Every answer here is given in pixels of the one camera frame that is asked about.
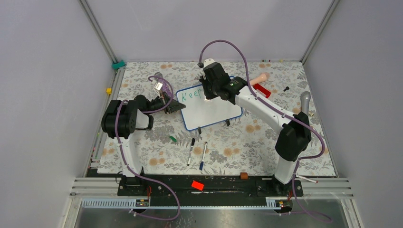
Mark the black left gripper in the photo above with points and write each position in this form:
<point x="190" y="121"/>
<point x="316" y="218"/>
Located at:
<point x="174" y="106"/>

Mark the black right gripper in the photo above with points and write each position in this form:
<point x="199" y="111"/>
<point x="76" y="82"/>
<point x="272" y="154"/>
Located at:
<point x="205" y="80"/>

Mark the blue framed whiteboard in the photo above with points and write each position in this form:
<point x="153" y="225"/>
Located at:
<point x="200" y="112"/>

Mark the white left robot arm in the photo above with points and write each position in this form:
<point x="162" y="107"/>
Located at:
<point x="124" y="117"/>

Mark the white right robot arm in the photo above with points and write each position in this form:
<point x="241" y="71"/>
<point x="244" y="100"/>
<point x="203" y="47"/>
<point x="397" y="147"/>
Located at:
<point x="292" y="129"/>

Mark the black whiteboard marker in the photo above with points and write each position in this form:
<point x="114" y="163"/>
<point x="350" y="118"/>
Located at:
<point x="190" y="151"/>

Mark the blue whiteboard marker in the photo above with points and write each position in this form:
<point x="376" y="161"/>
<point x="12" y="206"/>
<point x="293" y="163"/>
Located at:
<point x="203" y="156"/>

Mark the purple glitter microphone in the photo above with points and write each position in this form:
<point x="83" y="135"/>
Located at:
<point x="166" y="86"/>

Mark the pink microphone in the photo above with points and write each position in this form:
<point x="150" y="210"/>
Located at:
<point x="259" y="79"/>

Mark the teal corner clamp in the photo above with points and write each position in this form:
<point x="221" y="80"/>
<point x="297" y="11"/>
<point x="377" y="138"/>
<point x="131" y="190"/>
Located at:
<point x="118" y="65"/>

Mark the floral patterned table mat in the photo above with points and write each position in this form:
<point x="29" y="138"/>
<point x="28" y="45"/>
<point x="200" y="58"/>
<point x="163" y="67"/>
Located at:
<point x="246" y="145"/>

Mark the silver microphone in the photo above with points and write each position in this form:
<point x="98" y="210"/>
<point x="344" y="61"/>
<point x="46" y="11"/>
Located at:
<point x="305" y="98"/>

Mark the red flat card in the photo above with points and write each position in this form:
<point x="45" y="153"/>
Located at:
<point x="197" y="185"/>

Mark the brown small block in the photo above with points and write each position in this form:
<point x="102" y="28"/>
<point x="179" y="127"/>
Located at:
<point x="244" y="176"/>

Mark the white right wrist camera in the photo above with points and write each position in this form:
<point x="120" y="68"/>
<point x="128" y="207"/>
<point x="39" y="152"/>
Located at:
<point x="208" y="62"/>

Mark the red rectangular frame block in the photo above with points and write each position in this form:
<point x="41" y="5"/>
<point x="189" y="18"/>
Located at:
<point x="263" y="90"/>

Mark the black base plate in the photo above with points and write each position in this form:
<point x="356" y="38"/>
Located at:
<point x="172" y="190"/>

